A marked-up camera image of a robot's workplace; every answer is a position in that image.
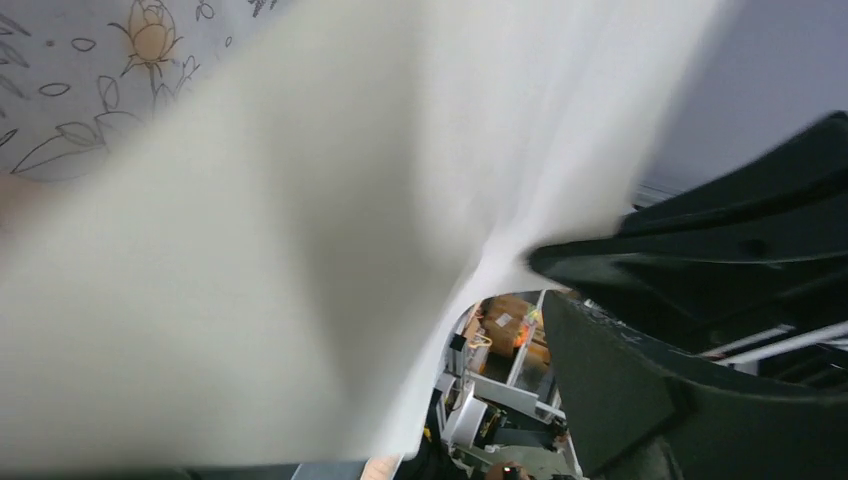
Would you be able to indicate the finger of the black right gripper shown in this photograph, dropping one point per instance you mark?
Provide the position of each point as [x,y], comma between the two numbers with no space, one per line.
[763,245]

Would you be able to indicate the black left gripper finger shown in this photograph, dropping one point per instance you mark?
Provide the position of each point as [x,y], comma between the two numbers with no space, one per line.
[638,408]

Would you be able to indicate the floral patterned table mat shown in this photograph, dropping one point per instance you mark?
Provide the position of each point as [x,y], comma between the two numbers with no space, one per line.
[78,76]

